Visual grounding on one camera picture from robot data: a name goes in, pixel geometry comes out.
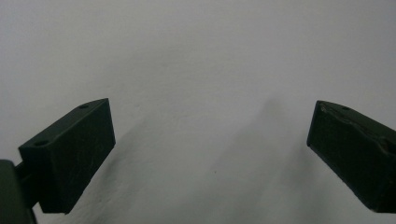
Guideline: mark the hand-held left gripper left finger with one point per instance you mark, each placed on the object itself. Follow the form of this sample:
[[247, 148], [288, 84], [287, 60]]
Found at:
[[68, 155]]

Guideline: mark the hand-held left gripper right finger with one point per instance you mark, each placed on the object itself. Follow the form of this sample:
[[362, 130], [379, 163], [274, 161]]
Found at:
[[355, 149]]

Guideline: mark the grey foam mat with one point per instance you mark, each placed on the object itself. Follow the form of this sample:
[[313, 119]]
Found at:
[[199, 62]]

